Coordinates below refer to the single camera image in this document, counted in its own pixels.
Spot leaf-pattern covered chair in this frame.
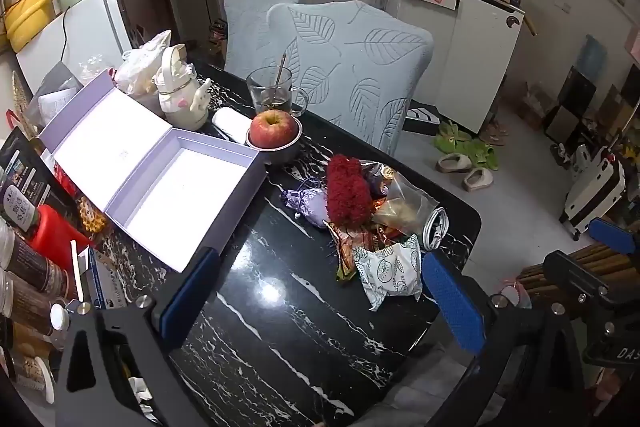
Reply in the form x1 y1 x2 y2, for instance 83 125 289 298
223 0 302 80
266 1 434 158

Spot white suitcase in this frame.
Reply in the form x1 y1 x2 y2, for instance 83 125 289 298
559 144 626 240

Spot printed paper sheet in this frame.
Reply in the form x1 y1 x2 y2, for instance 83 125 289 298
37 87 76 128

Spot steel bowl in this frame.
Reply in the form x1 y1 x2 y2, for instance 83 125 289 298
245 117 303 165

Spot orange patterned snack wrapper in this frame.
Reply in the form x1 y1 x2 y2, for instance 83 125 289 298
325 222 386 282

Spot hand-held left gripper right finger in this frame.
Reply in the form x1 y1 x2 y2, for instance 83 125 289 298
421 251 586 427

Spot crinkled clear plastic bag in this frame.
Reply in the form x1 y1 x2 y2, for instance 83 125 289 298
77 57 116 88

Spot clear zip bag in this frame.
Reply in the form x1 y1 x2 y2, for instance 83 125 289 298
372 172 441 238

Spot yellow pot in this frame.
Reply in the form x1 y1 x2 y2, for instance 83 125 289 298
4 0 68 54

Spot white fridge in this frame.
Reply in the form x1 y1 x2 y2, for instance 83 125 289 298
15 0 133 95

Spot grey mailer bag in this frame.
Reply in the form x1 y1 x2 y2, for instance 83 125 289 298
25 62 83 128

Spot clear jar of pale nuts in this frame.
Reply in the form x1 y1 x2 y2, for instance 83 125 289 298
0 352 56 405

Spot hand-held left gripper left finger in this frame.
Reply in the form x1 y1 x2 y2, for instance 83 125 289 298
55 247 223 427

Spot green frog slipper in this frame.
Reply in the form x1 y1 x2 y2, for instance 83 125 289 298
432 119 473 152
450 142 501 172

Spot metal spoon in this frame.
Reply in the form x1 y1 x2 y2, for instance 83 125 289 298
272 53 288 96

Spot red foil snack wrapper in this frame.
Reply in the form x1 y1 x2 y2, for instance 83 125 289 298
370 197 408 240

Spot yellow snacks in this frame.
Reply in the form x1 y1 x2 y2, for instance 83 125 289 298
77 199 108 233

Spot white cabinet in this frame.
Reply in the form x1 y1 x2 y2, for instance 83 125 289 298
350 0 526 135

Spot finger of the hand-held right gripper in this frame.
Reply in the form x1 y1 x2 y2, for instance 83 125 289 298
588 217 640 256
542 249 640 333

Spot black striped shoe box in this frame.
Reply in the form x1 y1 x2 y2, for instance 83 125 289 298
402 104 441 136

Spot wicker fan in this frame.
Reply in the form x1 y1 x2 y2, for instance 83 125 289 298
10 69 32 128

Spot purple foil snack packet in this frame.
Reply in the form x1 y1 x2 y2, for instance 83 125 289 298
360 161 396 198

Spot beige slipper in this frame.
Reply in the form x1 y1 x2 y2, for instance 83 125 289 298
436 153 473 174
462 167 493 192

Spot plastic bag of food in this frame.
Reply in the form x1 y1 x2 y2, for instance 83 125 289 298
114 29 173 96

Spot black stand-up pouch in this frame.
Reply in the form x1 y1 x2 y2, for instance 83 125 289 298
0 127 76 218

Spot blue and white small box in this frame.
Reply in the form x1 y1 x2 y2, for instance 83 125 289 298
75 242 128 310

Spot lavender gift box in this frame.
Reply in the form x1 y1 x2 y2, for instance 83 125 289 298
39 68 268 273

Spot red fuzzy scrunchie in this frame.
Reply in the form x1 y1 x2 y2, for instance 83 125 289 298
325 153 373 228

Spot dark labelled jar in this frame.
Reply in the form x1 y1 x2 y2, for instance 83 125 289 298
0 184 41 235

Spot white green-print packet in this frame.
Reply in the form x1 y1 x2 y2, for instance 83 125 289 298
352 234 423 312

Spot red apple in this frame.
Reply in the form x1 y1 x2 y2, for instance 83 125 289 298
249 111 299 150

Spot wooden slat stool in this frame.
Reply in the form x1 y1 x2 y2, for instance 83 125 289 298
515 243 640 303

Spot white teapot-shaped bottle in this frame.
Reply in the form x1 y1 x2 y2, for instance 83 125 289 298
152 44 213 132

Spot white paper roll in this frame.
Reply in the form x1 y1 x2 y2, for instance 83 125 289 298
211 107 253 142

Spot glass mug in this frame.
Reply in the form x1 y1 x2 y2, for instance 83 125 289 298
246 67 309 118

